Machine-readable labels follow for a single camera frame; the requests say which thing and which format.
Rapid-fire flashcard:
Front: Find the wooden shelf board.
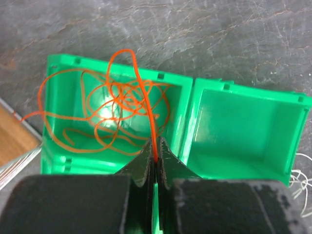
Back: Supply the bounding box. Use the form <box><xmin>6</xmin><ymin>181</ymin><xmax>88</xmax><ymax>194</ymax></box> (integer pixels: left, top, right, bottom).
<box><xmin>0</xmin><ymin>106</ymin><xmax>40</xmax><ymax>166</ymax></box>

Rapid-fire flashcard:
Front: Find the green compartment tray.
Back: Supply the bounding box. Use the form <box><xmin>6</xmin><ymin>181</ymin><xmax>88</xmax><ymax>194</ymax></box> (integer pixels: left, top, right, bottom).
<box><xmin>40</xmin><ymin>53</ymin><xmax>312</xmax><ymax>234</ymax></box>

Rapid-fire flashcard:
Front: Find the orange cable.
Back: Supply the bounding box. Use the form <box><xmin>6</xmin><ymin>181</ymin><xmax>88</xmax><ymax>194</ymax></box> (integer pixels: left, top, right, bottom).
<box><xmin>20</xmin><ymin>68</ymin><xmax>176</xmax><ymax>156</ymax></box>
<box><xmin>107</xmin><ymin>49</ymin><xmax>159</xmax><ymax>163</ymax></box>

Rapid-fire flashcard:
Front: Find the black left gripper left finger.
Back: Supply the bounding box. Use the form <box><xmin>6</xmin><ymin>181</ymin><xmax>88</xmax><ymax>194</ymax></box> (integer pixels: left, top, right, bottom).
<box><xmin>0</xmin><ymin>141</ymin><xmax>155</xmax><ymax>234</ymax></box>

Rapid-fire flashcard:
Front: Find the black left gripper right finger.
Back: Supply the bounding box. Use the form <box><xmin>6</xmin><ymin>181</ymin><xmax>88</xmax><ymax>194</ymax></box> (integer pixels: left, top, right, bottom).
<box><xmin>156</xmin><ymin>137</ymin><xmax>305</xmax><ymax>234</ymax></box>

